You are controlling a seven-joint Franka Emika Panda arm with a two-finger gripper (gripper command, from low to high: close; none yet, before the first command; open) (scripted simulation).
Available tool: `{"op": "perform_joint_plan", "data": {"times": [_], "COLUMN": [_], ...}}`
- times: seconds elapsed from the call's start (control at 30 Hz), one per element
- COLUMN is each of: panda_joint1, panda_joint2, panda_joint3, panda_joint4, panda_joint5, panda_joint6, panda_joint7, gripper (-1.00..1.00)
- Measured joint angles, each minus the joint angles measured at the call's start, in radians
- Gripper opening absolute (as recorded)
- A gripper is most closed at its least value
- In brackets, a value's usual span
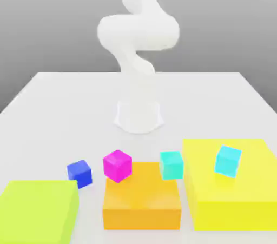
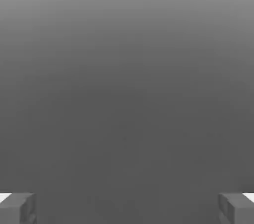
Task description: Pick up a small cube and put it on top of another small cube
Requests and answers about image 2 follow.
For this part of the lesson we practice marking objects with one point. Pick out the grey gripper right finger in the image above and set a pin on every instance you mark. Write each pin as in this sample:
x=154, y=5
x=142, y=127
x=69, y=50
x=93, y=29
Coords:
x=238, y=211

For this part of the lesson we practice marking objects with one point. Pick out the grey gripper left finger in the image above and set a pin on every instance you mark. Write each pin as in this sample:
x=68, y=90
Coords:
x=13, y=210

